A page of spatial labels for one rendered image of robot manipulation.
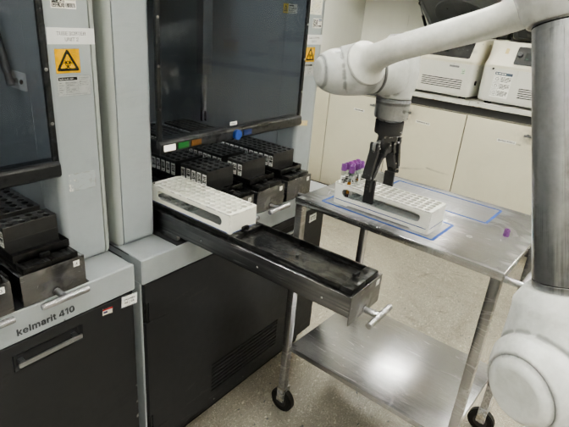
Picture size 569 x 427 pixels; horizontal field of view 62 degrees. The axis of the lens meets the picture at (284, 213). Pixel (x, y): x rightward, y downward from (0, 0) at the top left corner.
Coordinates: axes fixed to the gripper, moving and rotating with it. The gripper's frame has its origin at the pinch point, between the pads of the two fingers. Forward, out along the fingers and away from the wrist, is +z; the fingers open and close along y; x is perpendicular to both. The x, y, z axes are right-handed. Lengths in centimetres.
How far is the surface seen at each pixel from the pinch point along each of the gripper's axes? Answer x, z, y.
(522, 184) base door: 1, 41, 191
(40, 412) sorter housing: 30, 41, -85
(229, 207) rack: 20.1, 1.0, -38.8
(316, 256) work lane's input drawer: -3.7, 7.1, -33.5
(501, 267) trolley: -37.7, 5.5, -8.0
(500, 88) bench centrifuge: 27, -12, 192
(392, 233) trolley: -11.3, 5.6, -10.9
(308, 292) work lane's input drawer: -9.3, 10.1, -43.3
